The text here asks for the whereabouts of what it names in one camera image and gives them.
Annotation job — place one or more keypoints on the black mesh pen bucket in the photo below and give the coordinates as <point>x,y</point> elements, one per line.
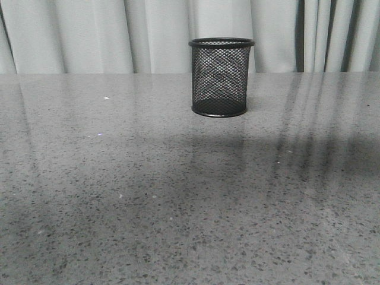
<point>220,68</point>

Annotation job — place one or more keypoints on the white pleated curtain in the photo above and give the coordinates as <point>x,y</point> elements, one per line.
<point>55,37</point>

